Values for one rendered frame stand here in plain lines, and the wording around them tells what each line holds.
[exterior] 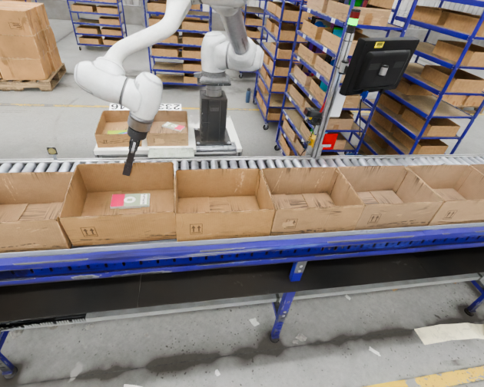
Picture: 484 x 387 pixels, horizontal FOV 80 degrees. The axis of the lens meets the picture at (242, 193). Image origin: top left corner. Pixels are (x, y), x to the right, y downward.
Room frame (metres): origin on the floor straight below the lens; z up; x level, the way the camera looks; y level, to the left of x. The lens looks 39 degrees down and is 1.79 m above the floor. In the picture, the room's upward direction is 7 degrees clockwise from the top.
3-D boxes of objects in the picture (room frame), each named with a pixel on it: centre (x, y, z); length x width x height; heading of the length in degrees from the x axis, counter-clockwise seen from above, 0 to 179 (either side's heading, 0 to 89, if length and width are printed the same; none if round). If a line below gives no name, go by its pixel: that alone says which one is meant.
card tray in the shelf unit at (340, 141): (2.56, -0.70, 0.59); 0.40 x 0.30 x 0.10; 12
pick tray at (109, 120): (1.84, 0.91, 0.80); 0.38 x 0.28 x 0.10; 17
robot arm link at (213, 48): (1.95, 0.27, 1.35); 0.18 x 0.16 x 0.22; 81
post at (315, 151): (1.84, -0.49, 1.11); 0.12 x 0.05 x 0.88; 104
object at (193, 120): (1.98, 0.59, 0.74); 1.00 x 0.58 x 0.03; 105
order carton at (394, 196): (1.14, -0.68, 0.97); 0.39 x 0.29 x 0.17; 104
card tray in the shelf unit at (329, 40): (2.56, -0.69, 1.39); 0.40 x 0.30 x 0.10; 13
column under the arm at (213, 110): (1.95, 0.28, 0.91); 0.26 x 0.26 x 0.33; 15
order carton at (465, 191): (1.23, -1.06, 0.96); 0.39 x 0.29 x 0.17; 103
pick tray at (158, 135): (1.93, 0.60, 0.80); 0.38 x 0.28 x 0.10; 14
